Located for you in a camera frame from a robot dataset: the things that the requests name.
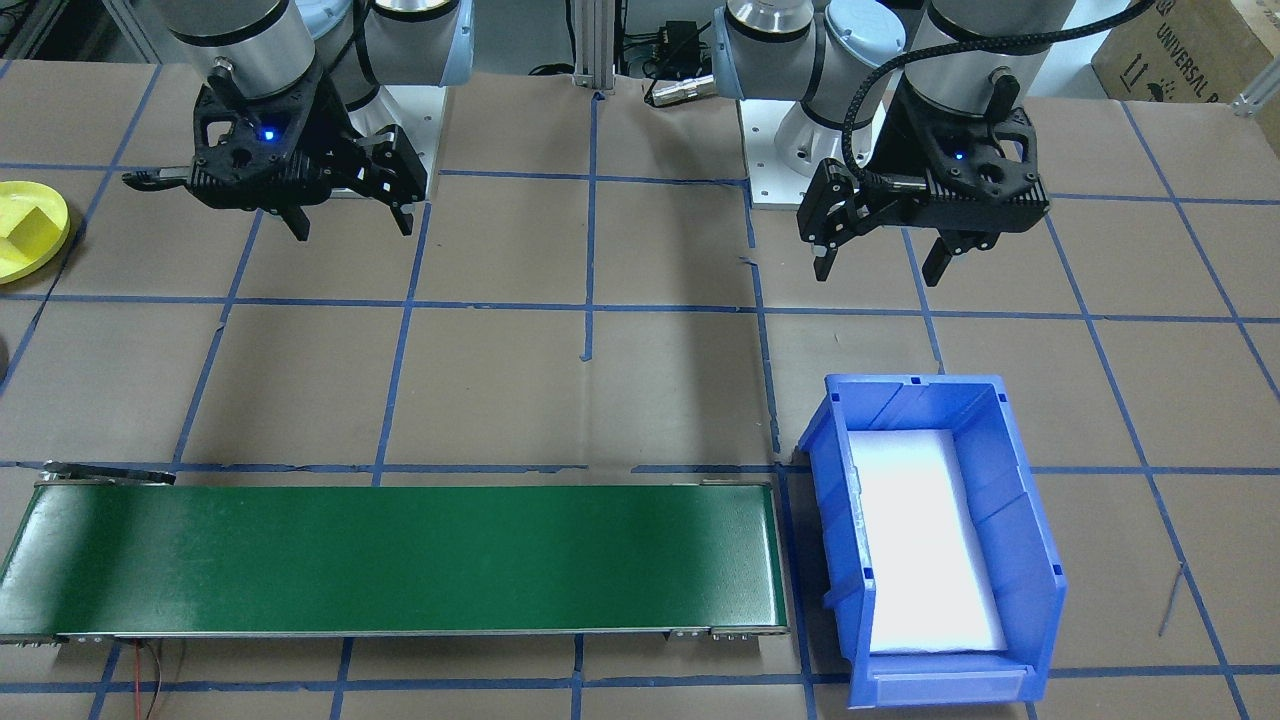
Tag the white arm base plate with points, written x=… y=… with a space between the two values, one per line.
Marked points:
x=770 y=180
x=420 y=110

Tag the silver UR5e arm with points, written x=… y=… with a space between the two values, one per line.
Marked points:
x=990 y=50
x=240 y=30

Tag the yellow block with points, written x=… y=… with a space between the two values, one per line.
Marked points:
x=25 y=235

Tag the aluminium profile post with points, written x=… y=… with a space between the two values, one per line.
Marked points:
x=595 y=50

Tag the blue plastic storage bin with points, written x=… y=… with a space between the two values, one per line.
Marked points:
x=1030 y=600

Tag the yellow plate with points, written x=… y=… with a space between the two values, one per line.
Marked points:
x=55 y=215

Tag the V-shaped metal bar frame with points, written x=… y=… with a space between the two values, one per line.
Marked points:
x=130 y=25

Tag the white foam sheet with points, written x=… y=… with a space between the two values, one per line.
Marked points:
x=930 y=550

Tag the black adapter box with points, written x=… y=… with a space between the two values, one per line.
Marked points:
x=680 y=42

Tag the brown cardboard box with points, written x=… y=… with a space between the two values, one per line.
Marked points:
x=1180 y=50

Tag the green conveyor belt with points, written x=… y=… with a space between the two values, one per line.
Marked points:
x=400 y=560

